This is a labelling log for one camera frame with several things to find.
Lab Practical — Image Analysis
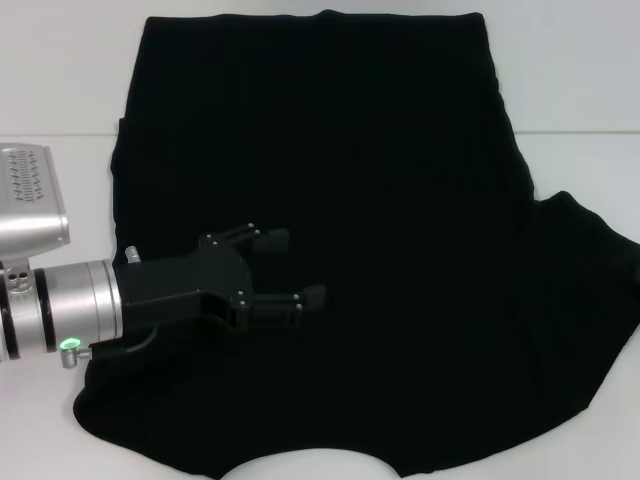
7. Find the black shirt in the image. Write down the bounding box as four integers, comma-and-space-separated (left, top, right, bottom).
72, 9, 640, 480

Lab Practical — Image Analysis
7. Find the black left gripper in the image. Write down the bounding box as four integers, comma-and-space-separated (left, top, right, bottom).
113, 222, 327, 346

